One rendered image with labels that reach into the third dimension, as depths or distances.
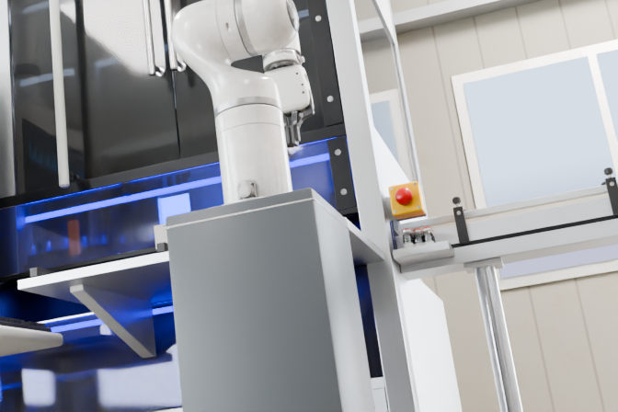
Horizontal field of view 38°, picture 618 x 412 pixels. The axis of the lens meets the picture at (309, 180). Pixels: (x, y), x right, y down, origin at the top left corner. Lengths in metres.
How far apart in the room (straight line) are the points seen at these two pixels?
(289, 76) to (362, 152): 0.33
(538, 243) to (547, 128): 2.07
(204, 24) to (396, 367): 0.89
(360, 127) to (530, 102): 2.14
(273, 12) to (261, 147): 0.25
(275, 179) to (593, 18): 3.06
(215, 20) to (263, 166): 0.29
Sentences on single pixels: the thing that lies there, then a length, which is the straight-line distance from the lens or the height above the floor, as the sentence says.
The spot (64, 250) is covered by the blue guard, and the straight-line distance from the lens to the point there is 2.37.
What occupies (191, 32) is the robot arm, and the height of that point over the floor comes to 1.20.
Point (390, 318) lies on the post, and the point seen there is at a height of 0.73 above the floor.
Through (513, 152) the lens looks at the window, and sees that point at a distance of 4.16.
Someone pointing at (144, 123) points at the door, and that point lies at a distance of 2.37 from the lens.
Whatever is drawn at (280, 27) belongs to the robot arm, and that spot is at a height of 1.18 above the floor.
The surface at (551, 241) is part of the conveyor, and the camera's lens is 2.15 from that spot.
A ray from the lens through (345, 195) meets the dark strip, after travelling 2.12.
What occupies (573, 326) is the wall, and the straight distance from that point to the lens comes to 4.04.
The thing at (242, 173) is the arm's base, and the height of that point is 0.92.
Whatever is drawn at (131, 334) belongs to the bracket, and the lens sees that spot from 2.11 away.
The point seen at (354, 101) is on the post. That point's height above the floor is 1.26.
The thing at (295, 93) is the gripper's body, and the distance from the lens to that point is 1.89.
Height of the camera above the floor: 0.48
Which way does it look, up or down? 16 degrees up
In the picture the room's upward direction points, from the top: 8 degrees counter-clockwise
